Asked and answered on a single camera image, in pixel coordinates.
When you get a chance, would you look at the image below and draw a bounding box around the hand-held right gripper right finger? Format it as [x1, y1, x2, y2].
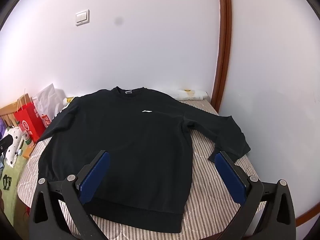
[214, 150, 297, 240]

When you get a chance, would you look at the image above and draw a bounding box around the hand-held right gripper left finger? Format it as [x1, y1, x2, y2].
[29, 150, 111, 240]

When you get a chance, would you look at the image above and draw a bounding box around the black sweatshirt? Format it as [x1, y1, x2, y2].
[37, 86, 251, 233]

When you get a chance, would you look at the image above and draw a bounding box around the striped bed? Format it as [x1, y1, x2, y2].
[17, 99, 267, 240]

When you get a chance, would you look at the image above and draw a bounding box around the small green white bottle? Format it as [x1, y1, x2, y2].
[21, 130, 33, 145]

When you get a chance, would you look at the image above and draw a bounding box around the green floor mat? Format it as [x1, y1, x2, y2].
[0, 155, 28, 207]

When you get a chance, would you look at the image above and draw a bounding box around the red paper bag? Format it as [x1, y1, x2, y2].
[14, 94, 52, 143]

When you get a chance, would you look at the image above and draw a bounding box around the white spotted plush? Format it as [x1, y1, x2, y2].
[5, 126, 23, 168]

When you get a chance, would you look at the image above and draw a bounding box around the white plastic bag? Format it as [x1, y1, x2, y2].
[32, 83, 66, 128]

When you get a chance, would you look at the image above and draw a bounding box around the rolled white mat yellow print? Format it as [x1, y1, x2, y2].
[64, 88, 208, 105]

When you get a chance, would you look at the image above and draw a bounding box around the black device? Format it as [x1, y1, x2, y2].
[0, 135, 13, 153]

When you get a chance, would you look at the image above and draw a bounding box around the brown wooden door frame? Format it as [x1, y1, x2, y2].
[211, 0, 233, 115]

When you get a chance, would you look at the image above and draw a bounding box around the white wall light switch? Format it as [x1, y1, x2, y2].
[75, 9, 90, 27]

